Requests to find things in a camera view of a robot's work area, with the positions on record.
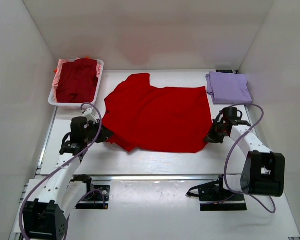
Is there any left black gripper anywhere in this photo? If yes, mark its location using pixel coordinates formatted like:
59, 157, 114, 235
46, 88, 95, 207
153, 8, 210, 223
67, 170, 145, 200
85, 117, 115, 143

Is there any bright red t shirt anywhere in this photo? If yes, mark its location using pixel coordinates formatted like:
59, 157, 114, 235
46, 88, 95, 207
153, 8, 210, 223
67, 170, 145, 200
102, 73, 212, 154

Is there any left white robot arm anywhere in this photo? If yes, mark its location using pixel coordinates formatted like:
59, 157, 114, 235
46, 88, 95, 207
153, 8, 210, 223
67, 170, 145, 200
19, 116, 113, 240

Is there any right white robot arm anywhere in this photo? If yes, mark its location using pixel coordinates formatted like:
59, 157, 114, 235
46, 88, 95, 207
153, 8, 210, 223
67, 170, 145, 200
186, 106, 285, 201

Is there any folded lavender t shirt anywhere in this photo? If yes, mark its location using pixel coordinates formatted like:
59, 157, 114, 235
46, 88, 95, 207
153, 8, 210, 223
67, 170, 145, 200
205, 71, 252, 105

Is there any white plastic basket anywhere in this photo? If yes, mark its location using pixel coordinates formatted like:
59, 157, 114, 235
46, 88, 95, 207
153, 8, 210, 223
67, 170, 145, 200
47, 58, 105, 111

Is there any dark red shirt in basket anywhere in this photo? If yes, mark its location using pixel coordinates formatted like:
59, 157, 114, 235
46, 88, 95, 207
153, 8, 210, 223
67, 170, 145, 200
55, 58, 100, 104

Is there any small dark device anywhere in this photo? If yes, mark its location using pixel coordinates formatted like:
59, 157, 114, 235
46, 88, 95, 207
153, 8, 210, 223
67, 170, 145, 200
215, 69, 235, 74

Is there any pink shirt in basket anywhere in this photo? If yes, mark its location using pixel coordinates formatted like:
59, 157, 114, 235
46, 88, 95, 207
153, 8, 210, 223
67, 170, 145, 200
52, 58, 76, 92

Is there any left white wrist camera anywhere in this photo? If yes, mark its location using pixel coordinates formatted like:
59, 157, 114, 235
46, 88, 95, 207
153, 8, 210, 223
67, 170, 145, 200
82, 108, 100, 124

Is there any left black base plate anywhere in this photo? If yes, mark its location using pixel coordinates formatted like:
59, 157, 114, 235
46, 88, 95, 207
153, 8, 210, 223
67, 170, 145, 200
75, 179, 111, 210

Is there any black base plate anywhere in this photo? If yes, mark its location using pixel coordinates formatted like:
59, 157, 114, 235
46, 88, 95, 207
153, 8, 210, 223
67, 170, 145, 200
186, 176, 248, 212
75, 179, 111, 210

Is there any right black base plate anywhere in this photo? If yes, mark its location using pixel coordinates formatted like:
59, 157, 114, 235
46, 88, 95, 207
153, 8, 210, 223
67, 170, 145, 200
186, 176, 248, 212

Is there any silver aluminium rail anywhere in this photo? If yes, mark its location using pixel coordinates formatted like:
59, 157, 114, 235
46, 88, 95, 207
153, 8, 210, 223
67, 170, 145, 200
37, 174, 246, 182

